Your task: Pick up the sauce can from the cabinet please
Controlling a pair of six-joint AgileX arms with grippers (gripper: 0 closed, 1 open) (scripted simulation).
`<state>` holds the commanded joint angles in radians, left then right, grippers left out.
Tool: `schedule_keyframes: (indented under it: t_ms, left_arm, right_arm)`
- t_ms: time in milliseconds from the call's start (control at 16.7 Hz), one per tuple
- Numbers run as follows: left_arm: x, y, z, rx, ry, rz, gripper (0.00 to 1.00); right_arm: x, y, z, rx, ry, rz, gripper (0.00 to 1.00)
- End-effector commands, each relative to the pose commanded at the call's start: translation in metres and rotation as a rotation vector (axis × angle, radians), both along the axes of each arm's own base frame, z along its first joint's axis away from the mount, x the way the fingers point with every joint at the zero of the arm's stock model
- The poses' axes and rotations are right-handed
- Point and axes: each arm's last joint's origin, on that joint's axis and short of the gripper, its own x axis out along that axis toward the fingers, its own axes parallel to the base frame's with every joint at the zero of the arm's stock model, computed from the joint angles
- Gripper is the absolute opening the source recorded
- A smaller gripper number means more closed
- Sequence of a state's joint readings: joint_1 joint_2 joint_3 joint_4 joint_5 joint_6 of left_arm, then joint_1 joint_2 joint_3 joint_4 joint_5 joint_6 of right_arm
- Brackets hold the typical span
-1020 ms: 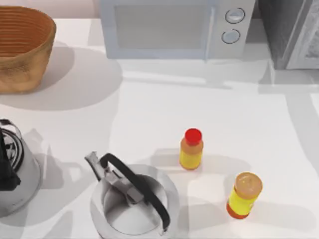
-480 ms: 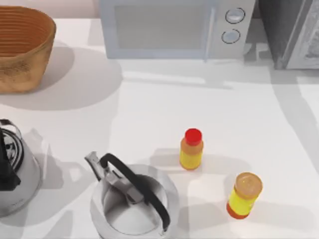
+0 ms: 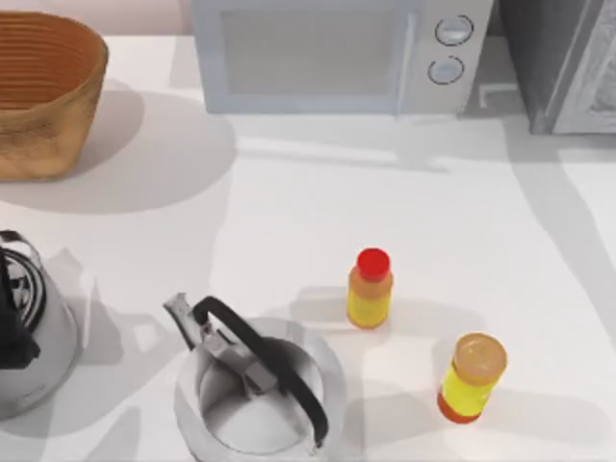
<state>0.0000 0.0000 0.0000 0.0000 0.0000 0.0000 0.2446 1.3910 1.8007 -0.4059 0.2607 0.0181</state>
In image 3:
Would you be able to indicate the yellow bottle with red cap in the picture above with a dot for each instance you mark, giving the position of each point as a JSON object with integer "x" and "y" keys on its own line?
{"x": 369, "y": 303}

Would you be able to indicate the pale microwave door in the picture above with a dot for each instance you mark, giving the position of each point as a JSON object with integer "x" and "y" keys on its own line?
{"x": 308, "y": 53}

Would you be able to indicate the round microwave knob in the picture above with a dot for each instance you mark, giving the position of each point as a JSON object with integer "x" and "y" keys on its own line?
{"x": 445, "y": 70}
{"x": 454, "y": 30}

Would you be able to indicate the yellow bottle with orange cap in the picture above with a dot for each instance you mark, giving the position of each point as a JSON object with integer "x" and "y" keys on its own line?
{"x": 469, "y": 385}

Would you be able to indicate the pale microwave oven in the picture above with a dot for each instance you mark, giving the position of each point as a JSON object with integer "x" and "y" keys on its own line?
{"x": 476, "y": 62}

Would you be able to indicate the woven brown basket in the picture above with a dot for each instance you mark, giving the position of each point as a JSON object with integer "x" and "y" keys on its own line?
{"x": 53, "y": 120}

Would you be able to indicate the silver kettle with striped lid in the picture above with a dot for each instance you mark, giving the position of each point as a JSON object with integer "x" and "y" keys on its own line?
{"x": 53, "y": 346}

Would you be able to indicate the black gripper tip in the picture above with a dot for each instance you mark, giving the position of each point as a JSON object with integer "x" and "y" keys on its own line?
{"x": 17, "y": 339}

